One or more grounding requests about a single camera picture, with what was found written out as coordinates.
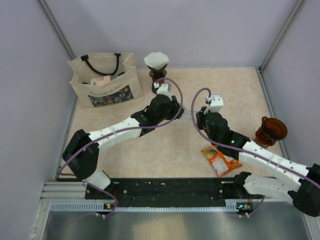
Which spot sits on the brown coffee dripper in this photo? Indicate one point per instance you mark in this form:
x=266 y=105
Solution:
x=270 y=131

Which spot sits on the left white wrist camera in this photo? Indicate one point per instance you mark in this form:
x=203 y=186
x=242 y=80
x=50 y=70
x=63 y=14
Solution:
x=163 y=89

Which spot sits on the orange snack packet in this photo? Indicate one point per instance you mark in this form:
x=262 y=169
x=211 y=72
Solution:
x=221 y=163

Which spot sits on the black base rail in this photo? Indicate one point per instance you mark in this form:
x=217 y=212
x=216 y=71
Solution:
x=176 y=192

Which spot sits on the olive green coffee dripper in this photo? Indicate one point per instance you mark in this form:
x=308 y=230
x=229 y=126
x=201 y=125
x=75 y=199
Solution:
x=157 y=74

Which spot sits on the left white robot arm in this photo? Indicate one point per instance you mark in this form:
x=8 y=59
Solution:
x=82 y=152

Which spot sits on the white paper coffee filters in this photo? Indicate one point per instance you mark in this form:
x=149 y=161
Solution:
x=187 y=114

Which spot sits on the box inside tote bag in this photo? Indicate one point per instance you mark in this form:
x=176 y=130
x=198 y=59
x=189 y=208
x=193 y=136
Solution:
x=100 y=81

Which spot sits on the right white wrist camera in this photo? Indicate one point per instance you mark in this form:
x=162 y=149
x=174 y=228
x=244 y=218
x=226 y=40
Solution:
x=214 y=103

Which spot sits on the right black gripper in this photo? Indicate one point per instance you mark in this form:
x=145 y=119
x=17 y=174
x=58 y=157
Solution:
x=201 y=116

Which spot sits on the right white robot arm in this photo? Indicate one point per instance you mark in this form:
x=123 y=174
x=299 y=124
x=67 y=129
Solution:
x=295 y=183

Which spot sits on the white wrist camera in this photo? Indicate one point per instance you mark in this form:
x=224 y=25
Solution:
x=163 y=89
x=214 y=103

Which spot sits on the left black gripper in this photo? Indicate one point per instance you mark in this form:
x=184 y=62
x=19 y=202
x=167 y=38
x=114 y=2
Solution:
x=174 y=107

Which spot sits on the beige canvas tote bag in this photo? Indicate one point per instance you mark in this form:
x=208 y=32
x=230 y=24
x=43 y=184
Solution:
x=121 y=67

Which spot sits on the red glass coffee server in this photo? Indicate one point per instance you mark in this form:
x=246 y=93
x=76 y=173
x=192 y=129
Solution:
x=153 y=86

